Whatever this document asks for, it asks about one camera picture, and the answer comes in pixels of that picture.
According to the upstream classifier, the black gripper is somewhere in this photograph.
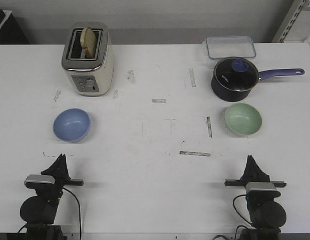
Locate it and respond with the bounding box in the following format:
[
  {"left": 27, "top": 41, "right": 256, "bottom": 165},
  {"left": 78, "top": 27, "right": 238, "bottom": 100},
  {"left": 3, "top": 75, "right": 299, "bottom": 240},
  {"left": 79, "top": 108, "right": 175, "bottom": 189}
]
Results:
[
  {"left": 41, "top": 153, "right": 84, "bottom": 198},
  {"left": 224, "top": 155, "right": 286, "bottom": 189}
]

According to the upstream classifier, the blue bowl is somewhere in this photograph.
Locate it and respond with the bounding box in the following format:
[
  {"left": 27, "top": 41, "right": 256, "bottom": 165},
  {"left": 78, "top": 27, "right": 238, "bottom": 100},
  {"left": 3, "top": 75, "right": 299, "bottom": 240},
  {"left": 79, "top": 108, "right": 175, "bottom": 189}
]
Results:
[{"left": 53, "top": 108, "right": 91, "bottom": 143}]

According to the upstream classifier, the green bowl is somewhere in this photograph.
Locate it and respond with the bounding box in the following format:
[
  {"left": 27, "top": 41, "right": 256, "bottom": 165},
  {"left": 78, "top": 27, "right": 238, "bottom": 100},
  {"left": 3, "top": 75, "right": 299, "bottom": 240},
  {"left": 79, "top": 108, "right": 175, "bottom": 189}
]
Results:
[{"left": 224, "top": 103, "right": 262, "bottom": 137}]

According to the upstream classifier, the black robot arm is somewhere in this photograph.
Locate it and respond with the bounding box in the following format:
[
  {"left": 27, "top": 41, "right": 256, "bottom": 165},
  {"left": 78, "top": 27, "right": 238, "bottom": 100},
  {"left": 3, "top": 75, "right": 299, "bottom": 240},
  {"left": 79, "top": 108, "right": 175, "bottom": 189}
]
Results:
[
  {"left": 17, "top": 154, "right": 84, "bottom": 240},
  {"left": 224, "top": 155, "right": 287, "bottom": 240}
]

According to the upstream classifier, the dark blue saucepan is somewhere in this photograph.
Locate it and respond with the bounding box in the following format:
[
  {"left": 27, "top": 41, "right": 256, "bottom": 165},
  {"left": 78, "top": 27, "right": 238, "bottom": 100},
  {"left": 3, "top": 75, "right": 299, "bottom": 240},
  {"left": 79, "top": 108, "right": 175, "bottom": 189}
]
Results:
[{"left": 211, "top": 56, "right": 305, "bottom": 102}]

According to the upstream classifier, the glass pot lid blue knob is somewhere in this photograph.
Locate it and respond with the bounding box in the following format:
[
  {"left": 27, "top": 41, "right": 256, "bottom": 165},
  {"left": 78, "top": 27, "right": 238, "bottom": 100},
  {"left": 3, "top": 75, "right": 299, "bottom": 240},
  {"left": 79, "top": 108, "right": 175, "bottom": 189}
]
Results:
[{"left": 214, "top": 57, "right": 259, "bottom": 92}]

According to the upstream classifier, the cream and chrome toaster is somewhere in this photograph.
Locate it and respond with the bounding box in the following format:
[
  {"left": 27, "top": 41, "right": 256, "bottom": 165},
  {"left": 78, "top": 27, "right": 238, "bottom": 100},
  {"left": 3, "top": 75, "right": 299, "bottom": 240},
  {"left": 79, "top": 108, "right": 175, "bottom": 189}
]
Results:
[{"left": 62, "top": 21, "right": 114, "bottom": 96}]

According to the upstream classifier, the clear plastic food container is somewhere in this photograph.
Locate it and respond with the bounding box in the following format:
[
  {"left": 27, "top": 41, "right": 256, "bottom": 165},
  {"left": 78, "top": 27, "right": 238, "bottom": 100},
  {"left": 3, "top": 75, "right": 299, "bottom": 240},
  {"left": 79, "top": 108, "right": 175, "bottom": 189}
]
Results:
[{"left": 202, "top": 35, "right": 256, "bottom": 60}]

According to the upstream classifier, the toast slice in toaster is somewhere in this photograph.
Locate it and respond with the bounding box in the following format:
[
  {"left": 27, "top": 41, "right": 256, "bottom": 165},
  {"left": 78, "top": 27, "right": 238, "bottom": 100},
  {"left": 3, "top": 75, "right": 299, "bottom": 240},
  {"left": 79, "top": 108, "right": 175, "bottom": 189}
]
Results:
[{"left": 80, "top": 27, "right": 97, "bottom": 59}]

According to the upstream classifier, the white metal shelf upright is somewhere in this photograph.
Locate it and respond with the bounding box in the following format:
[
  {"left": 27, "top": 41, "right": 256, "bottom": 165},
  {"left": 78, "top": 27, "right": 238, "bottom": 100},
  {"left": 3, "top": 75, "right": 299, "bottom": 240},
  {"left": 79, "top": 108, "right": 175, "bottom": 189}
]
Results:
[{"left": 271, "top": 0, "right": 309, "bottom": 43}]

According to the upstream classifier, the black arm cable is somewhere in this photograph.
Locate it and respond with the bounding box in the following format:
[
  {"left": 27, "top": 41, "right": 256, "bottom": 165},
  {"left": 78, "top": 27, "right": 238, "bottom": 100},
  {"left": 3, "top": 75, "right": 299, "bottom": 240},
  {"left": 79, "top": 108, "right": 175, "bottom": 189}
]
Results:
[
  {"left": 232, "top": 194, "right": 253, "bottom": 226},
  {"left": 62, "top": 187, "right": 82, "bottom": 240}
]

